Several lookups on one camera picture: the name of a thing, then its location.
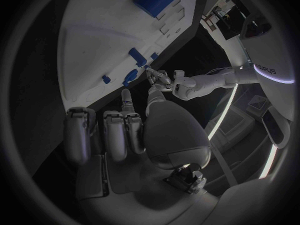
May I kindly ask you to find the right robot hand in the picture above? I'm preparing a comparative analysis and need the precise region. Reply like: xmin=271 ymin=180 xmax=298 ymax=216
xmin=62 ymin=85 xmax=220 ymax=225

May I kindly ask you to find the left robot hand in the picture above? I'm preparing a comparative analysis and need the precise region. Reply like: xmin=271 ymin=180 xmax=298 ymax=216
xmin=145 ymin=67 xmax=176 ymax=93

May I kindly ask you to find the white task board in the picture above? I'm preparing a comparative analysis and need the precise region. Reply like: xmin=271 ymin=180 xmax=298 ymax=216
xmin=56 ymin=0 xmax=199 ymax=108

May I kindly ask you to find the blue gear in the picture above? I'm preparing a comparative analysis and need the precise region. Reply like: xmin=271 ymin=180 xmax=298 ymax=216
xmin=121 ymin=68 xmax=139 ymax=87

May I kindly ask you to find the long blue cylinder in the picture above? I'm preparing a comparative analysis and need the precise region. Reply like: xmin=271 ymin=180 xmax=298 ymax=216
xmin=128 ymin=47 xmax=149 ymax=68

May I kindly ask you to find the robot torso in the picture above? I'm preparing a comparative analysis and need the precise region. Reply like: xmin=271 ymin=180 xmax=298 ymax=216
xmin=238 ymin=0 xmax=297 ymax=149

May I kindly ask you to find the white cable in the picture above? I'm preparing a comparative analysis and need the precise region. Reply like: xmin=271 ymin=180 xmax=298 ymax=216
xmin=205 ymin=66 xmax=235 ymax=75

